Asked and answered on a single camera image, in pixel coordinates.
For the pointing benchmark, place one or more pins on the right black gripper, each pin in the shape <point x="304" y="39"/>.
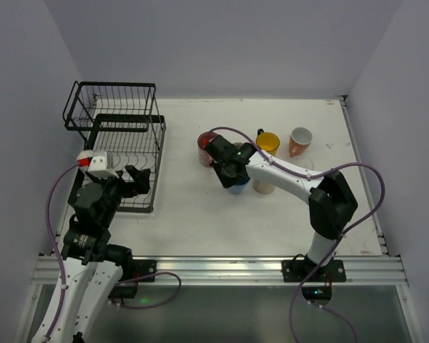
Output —
<point x="218" y="152"/>

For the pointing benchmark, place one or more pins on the pink square mug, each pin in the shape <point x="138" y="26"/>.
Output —
<point x="300" y="140"/>

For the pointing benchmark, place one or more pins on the clear glass cup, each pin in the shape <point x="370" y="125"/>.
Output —
<point x="308" y="164"/>

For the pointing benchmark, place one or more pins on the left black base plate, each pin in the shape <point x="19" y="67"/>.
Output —
<point x="138" y="268"/>

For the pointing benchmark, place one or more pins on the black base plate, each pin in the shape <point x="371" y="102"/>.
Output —
<point x="298" y="267"/>
<point x="138" y="268"/>

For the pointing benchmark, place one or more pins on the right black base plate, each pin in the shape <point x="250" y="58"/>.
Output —
<point x="298" y="267"/>

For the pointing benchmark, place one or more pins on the black wire dish rack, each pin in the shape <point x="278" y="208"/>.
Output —
<point x="123" y="119"/>

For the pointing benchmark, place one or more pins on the white hexagonal cup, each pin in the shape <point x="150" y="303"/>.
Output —
<point x="86" y="154"/>

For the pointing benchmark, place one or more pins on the light blue plastic cup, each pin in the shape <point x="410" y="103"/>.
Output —
<point x="237" y="189"/>

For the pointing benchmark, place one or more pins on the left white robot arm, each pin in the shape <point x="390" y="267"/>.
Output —
<point x="89" y="265"/>

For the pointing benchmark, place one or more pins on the yellow mug black handle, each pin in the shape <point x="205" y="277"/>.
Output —
<point x="267" y="141"/>

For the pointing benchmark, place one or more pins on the aluminium mounting rail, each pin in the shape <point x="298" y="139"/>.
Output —
<point x="267" y="271"/>

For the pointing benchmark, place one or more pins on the pink speckled mug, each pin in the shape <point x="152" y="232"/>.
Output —
<point x="202" y="142"/>

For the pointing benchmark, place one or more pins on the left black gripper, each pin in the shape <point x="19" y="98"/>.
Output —
<point x="127" y="182"/>

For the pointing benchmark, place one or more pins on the translucent pink plastic cup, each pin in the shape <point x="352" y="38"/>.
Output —
<point x="263" y="187"/>

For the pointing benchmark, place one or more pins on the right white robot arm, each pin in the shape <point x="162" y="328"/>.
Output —
<point x="330" y="200"/>

